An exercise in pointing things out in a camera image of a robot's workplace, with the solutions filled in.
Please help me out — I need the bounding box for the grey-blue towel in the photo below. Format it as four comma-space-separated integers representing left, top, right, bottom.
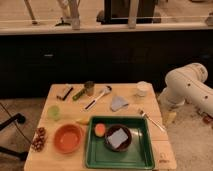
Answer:
110, 96, 129, 112

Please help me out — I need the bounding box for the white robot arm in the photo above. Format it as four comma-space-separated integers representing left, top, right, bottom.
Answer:
158, 63, 213, 117

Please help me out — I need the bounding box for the dark brown bowl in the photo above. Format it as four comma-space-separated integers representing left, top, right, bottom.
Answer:
105, 124, 132, 152

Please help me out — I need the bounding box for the red-orange bowl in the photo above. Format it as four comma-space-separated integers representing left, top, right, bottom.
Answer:
53, 124, 83, 154

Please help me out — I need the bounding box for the white-headed dish brush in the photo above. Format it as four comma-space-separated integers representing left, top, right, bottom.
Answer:
84, 86, 112, 110

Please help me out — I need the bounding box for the metal can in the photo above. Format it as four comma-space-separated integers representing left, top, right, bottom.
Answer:
84, 81, 94, 96

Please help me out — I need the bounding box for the white cup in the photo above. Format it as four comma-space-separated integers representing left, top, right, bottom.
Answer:
136, 81, 150, 97

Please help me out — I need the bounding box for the yellow banana piece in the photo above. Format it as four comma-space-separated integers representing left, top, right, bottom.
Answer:
76, 117, 90, 125

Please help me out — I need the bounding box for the orange round fruit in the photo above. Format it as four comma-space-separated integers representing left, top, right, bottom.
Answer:
94, 123, 106, 137

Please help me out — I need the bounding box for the silver fork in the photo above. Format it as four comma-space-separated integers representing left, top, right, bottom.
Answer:
138, 109, 166, 132

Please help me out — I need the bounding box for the blue sponge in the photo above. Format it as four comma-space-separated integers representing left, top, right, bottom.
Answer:
107, 129, 128, 148

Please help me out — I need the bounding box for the wooden table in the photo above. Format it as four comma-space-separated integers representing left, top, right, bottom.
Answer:
24, 83, 177, 171

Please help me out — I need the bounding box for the green plastic tray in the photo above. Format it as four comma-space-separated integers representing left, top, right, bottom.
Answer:
85, 116, 155, 170

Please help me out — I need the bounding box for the brown grape bunch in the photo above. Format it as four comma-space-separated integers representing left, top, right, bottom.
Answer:
31, 127, 46, 152

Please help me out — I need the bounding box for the black chair base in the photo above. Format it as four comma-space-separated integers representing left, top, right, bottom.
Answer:
0, 113, 28, 161

